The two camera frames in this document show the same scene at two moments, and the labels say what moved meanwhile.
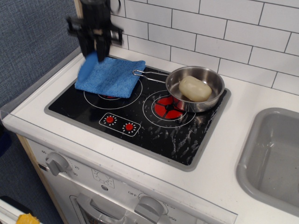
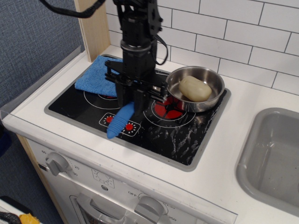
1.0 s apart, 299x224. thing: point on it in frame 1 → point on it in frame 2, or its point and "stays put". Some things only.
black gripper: x=96 y=20 → x=138 y=68
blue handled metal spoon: x=88 y=66 → x=121 y=120
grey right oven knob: x=150 y=208 stays put
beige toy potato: x=195 y=88 stays put
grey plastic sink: x=267 y=168 stays put
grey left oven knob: x=56 y=163 stays put
